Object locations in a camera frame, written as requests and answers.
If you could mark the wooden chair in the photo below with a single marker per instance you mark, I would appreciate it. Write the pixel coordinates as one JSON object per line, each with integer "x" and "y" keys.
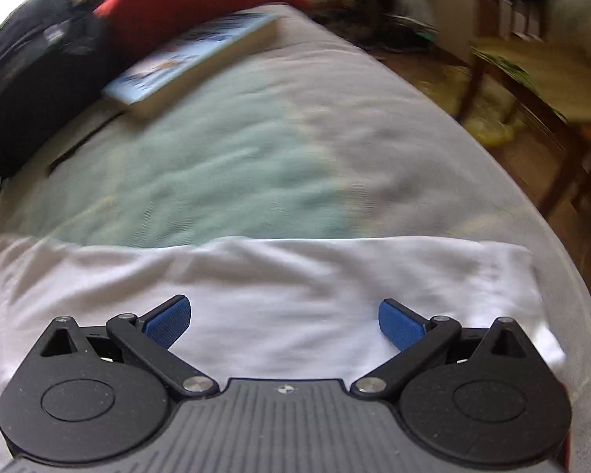
{"x": 537, "y": 88}

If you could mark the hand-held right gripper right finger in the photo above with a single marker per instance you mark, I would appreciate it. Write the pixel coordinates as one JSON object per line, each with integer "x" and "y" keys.
{"x": 399, "y": 322}

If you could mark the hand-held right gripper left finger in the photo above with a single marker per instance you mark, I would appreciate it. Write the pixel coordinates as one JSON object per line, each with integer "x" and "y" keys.
{"x": 170, "y": 320}

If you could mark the white printed long-sleeve shirt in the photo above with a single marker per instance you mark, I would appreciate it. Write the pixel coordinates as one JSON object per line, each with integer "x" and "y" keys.
{"x": 285, "y": 286}

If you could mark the black backpack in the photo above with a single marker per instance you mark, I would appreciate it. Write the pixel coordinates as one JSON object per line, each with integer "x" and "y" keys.
{"x": 34, "y": 74}

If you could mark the paperback book with blue cover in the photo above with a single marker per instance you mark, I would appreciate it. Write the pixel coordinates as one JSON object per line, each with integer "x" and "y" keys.
{"x": 187, "y": 59}

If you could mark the yellow cloth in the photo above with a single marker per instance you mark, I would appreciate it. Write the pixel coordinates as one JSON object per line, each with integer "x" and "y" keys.
{"x": 477, "y": 108}

